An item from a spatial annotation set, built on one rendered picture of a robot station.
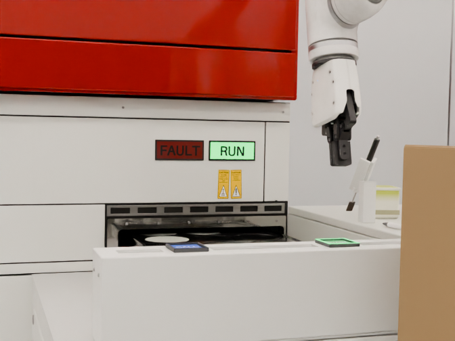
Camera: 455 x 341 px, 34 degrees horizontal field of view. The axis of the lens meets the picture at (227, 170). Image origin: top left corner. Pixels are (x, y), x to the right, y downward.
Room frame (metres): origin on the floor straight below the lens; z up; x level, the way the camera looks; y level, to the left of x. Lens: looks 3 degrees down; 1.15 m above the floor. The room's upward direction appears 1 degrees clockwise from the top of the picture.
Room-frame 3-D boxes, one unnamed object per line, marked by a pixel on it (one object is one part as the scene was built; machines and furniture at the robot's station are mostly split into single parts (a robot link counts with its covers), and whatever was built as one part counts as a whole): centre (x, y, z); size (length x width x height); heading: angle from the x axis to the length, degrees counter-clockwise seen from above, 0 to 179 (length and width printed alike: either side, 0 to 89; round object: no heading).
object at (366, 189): (1.53, -0.28, 1.03); 0.06 x 0.04 x 0.13; 18
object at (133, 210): (1.76, 0.07, 0.96); 0.44 x 0.01 x 0.02; 108
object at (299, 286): (1.19, -0.07, 0.89); 0.55 x 0.09 x 0.14; 108
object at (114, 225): (1.75, 0.06, 0.89); 0.44 x 0.02 x 0.10; 108
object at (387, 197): (1.62, -0.33, 1.00); 0.07 x 0.07 x 0.07; 3
